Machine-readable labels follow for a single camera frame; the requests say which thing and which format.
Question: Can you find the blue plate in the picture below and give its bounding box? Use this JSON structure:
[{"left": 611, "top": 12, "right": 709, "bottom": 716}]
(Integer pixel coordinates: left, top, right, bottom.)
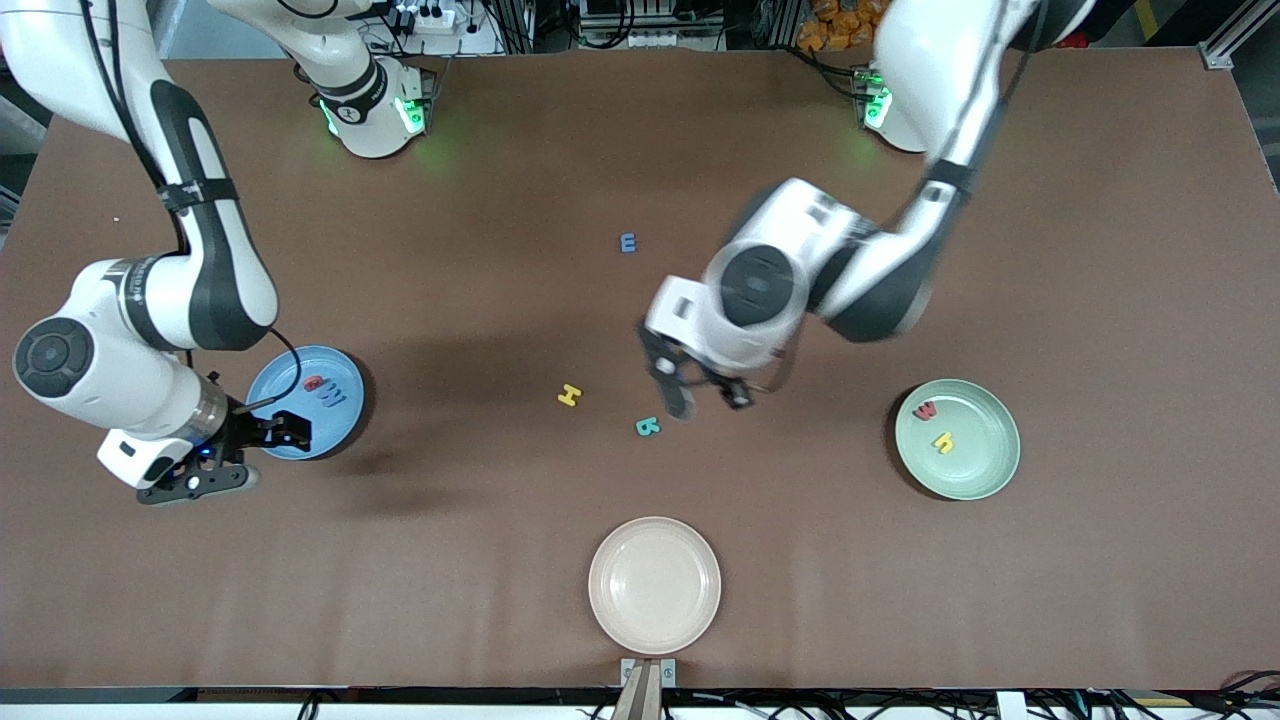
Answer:
[{"left": 245, "top": 345, "right": 366, "bottom": 461}]

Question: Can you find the beige plate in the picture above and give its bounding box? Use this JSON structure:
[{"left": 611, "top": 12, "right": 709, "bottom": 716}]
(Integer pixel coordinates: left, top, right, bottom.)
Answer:
[{"left": 588, "top": 516, "right": 723, "bottom": 657}]

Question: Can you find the green plate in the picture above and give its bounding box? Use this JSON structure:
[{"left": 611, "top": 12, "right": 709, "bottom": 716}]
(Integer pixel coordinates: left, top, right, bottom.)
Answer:
[{"left": 895, "top": 378, "right": 1022, "bottom": 501}]

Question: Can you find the bag of oranges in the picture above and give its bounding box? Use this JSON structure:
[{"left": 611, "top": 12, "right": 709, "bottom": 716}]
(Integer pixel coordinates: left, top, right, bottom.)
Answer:
[{"left": 797, "top": 0, "right": 883, "bottom": 53}]

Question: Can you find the white power strip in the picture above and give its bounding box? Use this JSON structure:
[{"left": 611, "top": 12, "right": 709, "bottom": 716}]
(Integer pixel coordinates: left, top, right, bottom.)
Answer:
[{"left": 395, "top": 3, "right": 459, "bottom": 33}]

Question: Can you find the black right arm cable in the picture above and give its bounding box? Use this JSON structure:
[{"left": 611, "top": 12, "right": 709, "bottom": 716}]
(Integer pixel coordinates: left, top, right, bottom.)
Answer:
[{"left": 78, "top": 0, "right": 304, "bottom": 403}]

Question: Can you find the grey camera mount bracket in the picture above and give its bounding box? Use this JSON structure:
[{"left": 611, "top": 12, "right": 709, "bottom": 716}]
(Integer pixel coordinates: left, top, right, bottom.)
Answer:
[{"left": 612, "top": 657, "right": 678, "bottom": 720}]

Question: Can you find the aluminium frame profile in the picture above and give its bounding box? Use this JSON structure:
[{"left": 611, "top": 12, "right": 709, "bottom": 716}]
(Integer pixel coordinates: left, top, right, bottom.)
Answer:
[{"left": 1200, "top": 0, "right": 1280, "bottom": 71}]

